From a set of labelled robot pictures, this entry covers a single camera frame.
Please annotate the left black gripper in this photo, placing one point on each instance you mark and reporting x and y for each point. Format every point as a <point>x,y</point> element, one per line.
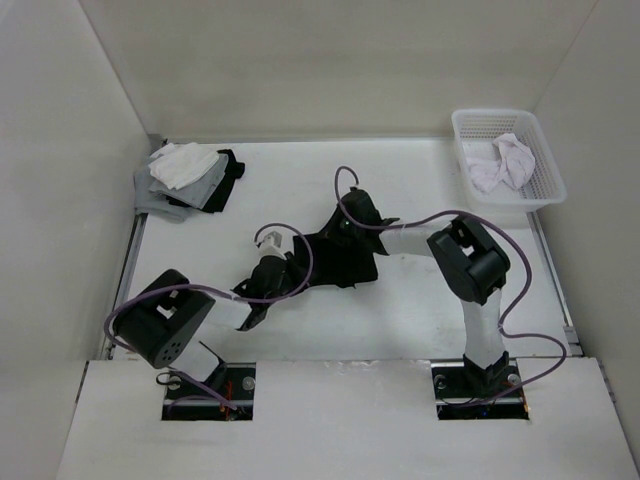
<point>294,268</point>

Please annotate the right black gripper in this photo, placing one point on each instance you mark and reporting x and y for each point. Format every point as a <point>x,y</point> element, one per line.
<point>332,229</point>

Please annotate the black tank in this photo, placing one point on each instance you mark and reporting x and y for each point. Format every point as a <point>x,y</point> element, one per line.
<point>339,260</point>
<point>225,182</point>

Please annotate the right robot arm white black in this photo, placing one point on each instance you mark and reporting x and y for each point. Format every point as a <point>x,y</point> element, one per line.
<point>472,263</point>

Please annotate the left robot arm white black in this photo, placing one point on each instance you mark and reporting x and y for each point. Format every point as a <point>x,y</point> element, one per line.
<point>167,323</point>

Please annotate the folded black tank top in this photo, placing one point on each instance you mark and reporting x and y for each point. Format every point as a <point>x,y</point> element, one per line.
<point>225,182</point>

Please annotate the folded grey tank top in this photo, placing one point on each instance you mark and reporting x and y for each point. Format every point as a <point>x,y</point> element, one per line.
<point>152,197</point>

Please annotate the folded white tank top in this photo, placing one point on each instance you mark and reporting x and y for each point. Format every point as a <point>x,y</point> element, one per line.
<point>178,166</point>

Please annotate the white crumpled tank top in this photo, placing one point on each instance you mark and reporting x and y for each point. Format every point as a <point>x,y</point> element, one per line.
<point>514,167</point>

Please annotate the white plastic basket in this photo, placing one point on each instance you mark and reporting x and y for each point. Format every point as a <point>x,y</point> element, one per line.
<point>474,131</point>

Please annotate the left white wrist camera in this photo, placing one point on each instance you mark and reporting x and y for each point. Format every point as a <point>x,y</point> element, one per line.
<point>271,245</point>

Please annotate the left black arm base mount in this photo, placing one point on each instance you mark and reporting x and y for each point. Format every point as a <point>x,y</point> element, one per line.
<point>226,395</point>

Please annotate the left metal table rail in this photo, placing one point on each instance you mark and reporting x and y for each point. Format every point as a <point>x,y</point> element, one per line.
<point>130,259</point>

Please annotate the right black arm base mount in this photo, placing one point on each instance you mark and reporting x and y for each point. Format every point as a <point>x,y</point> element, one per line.
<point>464,392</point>

